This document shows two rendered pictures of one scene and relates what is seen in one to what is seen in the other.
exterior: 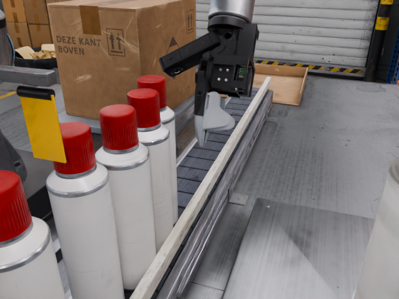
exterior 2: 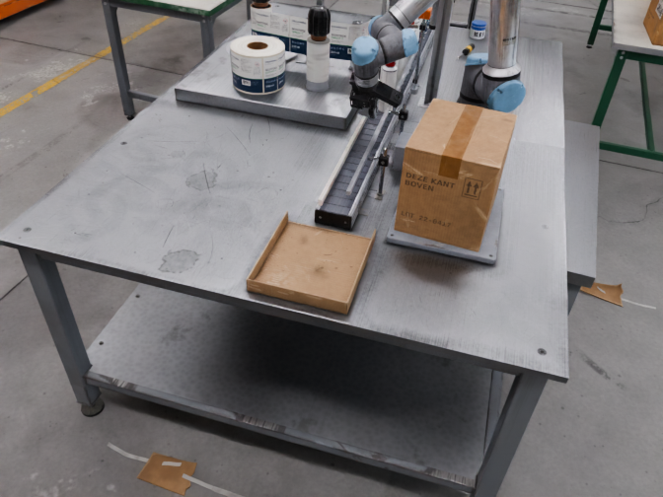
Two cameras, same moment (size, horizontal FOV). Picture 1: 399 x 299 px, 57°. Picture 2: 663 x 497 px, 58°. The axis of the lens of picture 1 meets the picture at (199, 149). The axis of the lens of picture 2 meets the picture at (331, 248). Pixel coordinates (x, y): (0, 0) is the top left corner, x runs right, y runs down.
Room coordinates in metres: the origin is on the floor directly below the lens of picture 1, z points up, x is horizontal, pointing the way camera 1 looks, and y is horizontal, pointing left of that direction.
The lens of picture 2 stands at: (2.37, -0.26, 1.88)
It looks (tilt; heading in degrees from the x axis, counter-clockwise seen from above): 40 degrees down; 176
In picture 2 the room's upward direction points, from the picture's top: 3 degrees clockwise
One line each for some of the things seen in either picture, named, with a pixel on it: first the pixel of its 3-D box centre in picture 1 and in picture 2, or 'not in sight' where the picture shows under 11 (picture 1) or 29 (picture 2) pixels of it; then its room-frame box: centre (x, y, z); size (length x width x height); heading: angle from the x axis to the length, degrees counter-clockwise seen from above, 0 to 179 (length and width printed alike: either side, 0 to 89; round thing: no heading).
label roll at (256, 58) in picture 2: not in sight; (257, 64); (0.20, -0.41, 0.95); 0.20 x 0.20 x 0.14
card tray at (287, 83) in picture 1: (263, 80); (314, 258); (1.19, -0.22, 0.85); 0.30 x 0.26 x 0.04; 161
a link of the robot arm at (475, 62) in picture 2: not in sight; (481, 74); (0.49, 0.36, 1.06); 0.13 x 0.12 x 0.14; 12
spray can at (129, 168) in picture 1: (127, 202); not in sight; (0.31, 0.07, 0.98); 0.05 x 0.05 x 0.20
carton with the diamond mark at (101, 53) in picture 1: (132, 54); (455, 173); (0.98, 0.18, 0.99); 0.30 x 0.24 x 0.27; 156
